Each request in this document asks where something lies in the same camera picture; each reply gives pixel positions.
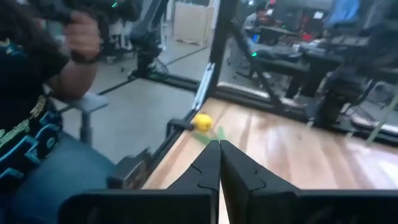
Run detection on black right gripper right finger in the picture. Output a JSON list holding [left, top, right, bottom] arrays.
[[220, 139, 398, 224]]

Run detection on wooden crate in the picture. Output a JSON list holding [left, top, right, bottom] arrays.
[[172, 2, 216, 47]]

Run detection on person's forearm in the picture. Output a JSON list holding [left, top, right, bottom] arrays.
[[46, 57, 100, 103]]

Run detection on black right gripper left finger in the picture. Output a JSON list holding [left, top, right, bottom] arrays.
[[58, 139, 221, 224]]

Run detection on yellow tulip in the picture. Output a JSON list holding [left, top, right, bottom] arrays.
[[190, 112, 228, 146]]

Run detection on person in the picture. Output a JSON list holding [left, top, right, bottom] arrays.
[[244, 1, 282, 30], [0, 0, 118, 224]]

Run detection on silver corner bracket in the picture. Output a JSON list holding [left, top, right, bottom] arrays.
[[192, 62, 216, 111]]

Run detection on black wristband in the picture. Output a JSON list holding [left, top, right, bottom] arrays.
[[70, 49, 102, 65]]

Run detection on person's hand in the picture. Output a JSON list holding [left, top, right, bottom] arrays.
[[63, 11, 103, 62]]

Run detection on black office desk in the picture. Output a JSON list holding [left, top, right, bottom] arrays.
[[248, 46, 312, 100]]

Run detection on grey chair armrest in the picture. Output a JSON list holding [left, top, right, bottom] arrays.
[[68, 92, 109, 146]]

